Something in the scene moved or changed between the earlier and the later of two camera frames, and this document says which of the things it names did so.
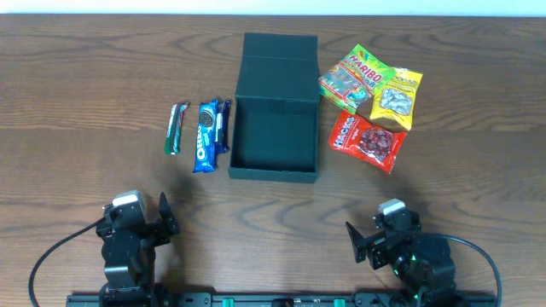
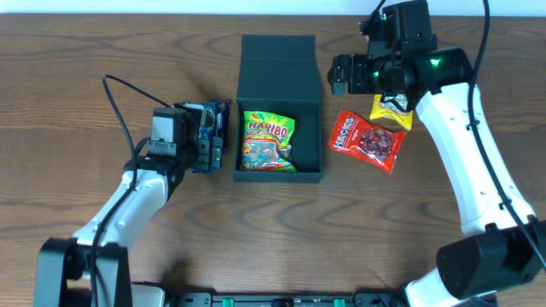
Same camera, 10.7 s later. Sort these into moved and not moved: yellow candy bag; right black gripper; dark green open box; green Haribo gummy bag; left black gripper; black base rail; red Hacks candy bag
Moved: right black gripper; left black gripper; green Haribo gummy bag
Not moved: red Hacks candy bag; black base rail; yellow candy bag; dark green open box
